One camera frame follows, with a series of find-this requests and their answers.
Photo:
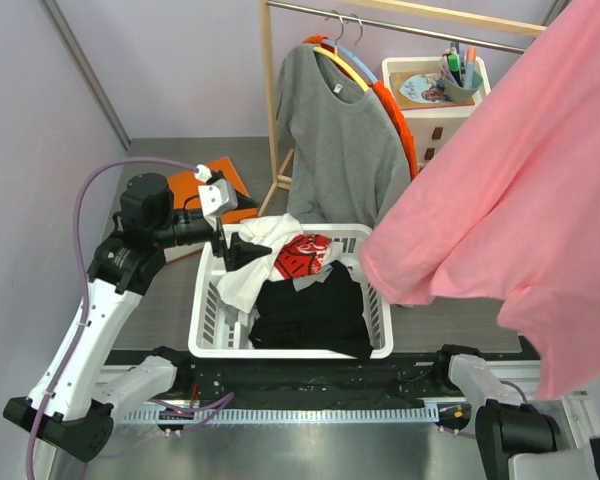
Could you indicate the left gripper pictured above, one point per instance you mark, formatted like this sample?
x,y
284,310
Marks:
x,y
239,251

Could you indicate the pink t shirt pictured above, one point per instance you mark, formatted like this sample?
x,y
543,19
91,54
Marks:
x,y
510,207

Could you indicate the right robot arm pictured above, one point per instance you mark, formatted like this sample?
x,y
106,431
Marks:
x,y
515,440

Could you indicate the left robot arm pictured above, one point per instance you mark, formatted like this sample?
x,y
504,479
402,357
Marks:
x,y
66,409

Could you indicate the yellow hanger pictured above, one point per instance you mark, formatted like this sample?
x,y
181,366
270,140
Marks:
x,y
343,66

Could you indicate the blue hanger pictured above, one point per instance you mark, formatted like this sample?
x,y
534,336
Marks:
x,y
348,53

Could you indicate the white garment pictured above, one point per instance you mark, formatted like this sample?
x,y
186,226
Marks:
x,y
240,288

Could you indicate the red printed garment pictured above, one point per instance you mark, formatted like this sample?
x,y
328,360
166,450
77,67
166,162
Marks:
x,y
304,255

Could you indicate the orange binder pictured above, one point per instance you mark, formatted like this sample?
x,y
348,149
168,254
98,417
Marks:
x,y
185,187

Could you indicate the white laundry basket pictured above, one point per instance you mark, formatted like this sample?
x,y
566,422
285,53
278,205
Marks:
x,y
211,336

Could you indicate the grey sweatshirt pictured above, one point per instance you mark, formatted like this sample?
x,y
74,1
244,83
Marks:
x,y
349,164

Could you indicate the black garment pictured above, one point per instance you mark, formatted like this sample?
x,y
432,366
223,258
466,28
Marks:
x,y
326,315

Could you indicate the picture card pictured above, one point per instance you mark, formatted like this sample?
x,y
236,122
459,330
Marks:
x,y
414,90

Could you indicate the white drawer unit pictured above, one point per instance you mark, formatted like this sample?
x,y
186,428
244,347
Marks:
x,y
432,128

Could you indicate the green pen cup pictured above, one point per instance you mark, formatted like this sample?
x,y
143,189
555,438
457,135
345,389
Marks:
x,y
455,90

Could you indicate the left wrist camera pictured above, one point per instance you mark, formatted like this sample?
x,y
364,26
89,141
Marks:
x,y
214,193

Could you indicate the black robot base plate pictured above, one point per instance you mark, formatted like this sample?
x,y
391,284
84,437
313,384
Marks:
x,y
398,381

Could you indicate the slotted cable duct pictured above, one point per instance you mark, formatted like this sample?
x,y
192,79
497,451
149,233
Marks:
x,y
155,414

